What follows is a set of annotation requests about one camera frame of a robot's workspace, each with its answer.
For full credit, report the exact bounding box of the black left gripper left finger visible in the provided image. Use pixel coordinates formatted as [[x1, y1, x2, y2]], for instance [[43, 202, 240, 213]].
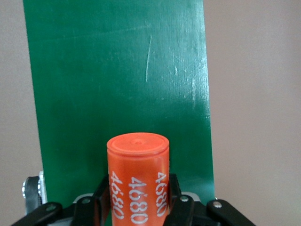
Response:
[[9, 175, 111, 226]]

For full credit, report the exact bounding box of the orange cylinder printed 4680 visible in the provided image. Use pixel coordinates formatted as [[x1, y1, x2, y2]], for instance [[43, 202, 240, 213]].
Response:
[[106, 132, 170, 226]]

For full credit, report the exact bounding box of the green belt conveyor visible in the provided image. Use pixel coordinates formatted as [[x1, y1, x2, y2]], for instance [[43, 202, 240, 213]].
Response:
[[21, 0, 216, 226]]

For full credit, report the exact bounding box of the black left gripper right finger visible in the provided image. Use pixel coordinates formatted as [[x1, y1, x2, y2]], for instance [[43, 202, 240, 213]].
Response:
[[164, 173, 256, 226]]

